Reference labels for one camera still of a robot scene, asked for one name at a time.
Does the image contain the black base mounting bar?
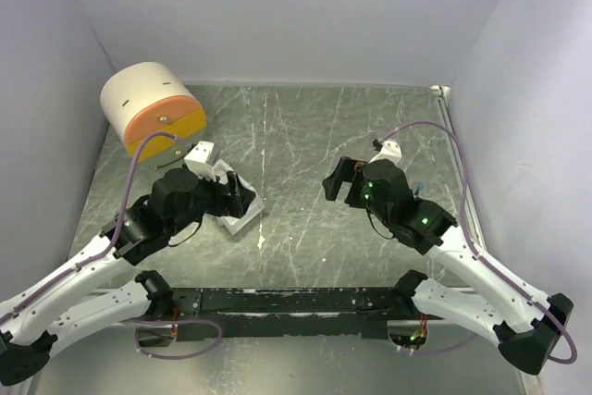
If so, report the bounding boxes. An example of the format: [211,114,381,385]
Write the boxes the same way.
[141,287,429,349]

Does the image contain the blue pen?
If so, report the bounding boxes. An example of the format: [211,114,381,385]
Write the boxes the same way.
[414,182,423,196]

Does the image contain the white card tray box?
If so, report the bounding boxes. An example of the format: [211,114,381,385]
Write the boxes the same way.
[214,159,265,236]

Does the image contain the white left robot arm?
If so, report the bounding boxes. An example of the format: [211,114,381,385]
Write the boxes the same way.
[1,167,257,387]

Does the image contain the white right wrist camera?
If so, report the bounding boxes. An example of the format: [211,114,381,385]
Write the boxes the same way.
[369,139,402,165]

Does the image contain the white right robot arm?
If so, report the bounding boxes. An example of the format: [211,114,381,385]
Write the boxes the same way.
[322,156,574,375]

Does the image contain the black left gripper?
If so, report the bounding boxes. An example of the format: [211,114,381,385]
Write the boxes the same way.
[166,165,255,235]

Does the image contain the cream drawer cabinet orange fronts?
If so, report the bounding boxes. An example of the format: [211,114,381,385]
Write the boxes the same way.
[100,62,207,168]

